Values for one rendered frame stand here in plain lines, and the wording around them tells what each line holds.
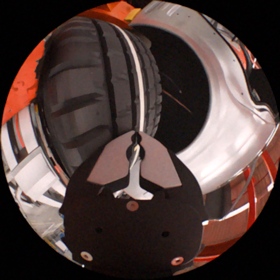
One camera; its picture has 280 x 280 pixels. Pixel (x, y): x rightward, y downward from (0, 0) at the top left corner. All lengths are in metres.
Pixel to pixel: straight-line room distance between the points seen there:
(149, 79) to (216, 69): 0.30
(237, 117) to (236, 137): 0.09
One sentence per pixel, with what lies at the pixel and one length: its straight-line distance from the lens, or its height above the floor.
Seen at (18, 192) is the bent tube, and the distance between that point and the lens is 0.36.
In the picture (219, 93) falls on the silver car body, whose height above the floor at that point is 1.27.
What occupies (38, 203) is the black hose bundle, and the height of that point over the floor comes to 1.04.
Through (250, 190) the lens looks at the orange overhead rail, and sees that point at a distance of 2.28.
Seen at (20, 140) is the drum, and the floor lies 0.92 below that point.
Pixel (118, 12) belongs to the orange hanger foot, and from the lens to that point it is 0.67.
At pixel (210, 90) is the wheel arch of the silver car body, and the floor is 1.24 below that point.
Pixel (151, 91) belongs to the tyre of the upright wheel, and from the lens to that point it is 0.18.
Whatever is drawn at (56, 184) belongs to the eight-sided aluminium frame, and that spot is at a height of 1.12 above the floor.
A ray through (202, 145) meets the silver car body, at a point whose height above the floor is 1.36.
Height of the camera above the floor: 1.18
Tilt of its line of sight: 7 degrees down
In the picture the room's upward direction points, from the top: 128 degrees clockwise
